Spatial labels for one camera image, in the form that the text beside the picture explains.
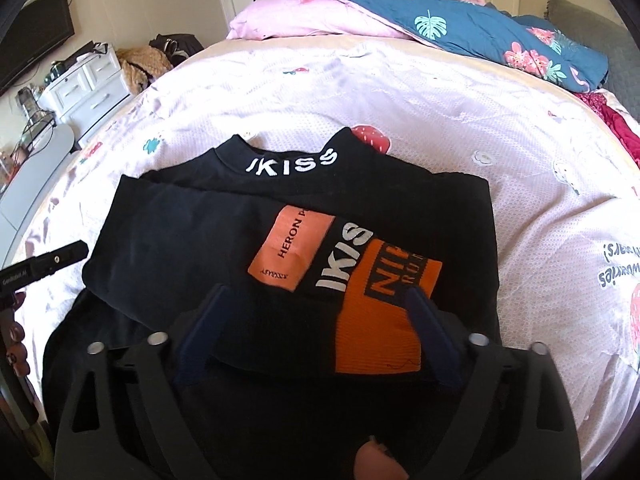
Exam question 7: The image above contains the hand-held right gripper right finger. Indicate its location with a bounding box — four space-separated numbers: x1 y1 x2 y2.
405 291 583 480

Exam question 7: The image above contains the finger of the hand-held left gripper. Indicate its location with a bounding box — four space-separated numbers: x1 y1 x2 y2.
30 241 90 281

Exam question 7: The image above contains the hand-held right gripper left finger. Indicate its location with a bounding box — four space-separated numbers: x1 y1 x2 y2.
52 298 243 480

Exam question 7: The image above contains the black long-sleeve sweater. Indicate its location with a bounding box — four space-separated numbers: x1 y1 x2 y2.
42 127 498 480

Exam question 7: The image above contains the beige clothes pile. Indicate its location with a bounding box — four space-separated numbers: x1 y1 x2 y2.
117 46 173 96

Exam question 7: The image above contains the person's left hand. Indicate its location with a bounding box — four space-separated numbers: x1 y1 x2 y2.
0 305 26 378

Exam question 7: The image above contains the person's right hand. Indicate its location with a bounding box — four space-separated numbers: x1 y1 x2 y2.
355 437 403 480

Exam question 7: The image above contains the light grey oval board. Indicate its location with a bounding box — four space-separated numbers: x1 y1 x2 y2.
0 125 76 266

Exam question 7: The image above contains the white drawer cabinet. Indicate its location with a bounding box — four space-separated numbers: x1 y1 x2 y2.
40 52 133 141

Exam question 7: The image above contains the black television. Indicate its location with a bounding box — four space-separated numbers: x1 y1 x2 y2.
0 0 76 96

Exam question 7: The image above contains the black bag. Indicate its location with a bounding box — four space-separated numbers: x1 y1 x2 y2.
150 34 206 68

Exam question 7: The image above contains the strawberry bear printed bed sheet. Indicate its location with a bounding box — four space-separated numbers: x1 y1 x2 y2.
15 35 640 461

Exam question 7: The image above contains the red patterned pillow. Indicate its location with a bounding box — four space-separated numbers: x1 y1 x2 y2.
575 89 640 171

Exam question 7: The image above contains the blue floral quilt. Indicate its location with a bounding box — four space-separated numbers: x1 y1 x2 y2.
330 0 610 93

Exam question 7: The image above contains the pink pillow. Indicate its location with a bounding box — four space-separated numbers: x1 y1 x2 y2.
227 0 416 41

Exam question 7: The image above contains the grey quilted headboard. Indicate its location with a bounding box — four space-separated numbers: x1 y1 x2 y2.
545 0 640 111

